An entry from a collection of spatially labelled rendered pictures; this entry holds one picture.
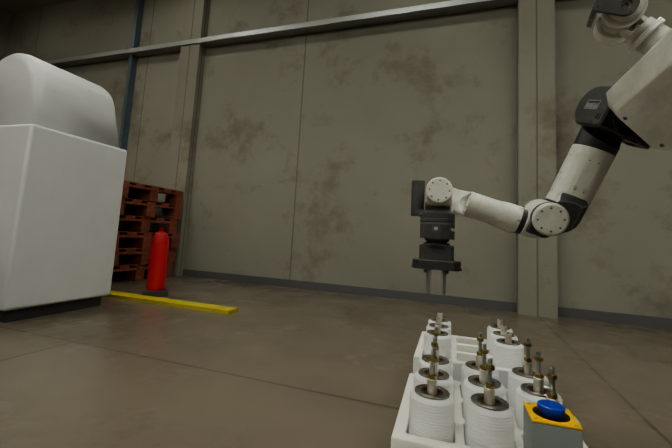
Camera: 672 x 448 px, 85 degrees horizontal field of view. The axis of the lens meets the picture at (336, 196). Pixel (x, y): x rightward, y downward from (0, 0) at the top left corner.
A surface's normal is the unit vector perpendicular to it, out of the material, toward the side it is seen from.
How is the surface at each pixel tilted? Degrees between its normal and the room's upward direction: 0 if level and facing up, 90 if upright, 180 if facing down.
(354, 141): 90
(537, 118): 90
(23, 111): 90
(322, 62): 90
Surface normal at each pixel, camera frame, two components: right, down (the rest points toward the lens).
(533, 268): -0.32, -0.12
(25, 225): 0.95, 0.02
